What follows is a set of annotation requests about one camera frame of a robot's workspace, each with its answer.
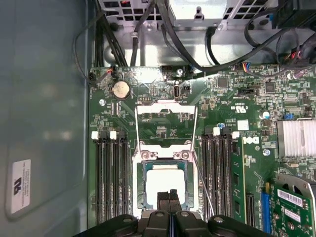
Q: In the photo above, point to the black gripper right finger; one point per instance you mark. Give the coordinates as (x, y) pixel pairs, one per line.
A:
(180, 222)

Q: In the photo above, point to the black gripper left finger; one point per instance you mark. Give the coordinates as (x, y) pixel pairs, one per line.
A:
(160, 222)

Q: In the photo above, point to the silver square CPU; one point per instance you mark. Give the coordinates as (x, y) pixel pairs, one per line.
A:
(165, 180)

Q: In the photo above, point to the metal socket cover frame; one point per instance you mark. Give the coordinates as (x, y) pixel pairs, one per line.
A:
(148, 108)

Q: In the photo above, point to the CPU socket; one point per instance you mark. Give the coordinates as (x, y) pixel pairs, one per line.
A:
(137, 182)

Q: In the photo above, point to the RAM slot with black clip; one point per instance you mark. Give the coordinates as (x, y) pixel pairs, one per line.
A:
(225, 172)
(125, 172)
(107, 172)
(206, 172)

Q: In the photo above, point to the RAM slot with white clip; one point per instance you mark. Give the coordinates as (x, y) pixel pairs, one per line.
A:
(215, 172)
(98, 172)
(116, 172)

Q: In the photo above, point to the black expansion slot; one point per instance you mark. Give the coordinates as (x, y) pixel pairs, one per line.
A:
(249, 209)

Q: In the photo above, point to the blue expansion slot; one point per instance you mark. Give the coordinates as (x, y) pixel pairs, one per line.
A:
(265, 212)

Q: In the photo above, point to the green RAM stick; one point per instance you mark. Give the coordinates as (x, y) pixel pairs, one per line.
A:
(238, 177)

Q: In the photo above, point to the green motherboard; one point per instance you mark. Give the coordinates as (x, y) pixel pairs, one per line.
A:
(212, 111)

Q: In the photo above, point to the internal USB port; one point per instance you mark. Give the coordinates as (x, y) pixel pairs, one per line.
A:
(177, 91)

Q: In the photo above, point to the round coin battery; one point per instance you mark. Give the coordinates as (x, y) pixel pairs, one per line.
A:
(121, 90)

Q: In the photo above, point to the silver chipset heatsink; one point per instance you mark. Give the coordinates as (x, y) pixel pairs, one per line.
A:
(296, 138)

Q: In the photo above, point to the white certification sticker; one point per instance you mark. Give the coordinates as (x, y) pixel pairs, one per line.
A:
(21, 186)

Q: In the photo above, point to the black open PC case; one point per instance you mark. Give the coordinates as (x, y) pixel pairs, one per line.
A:
(49, 98)

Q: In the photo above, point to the grey metal drive cage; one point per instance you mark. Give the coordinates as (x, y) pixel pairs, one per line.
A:
(187, 12)

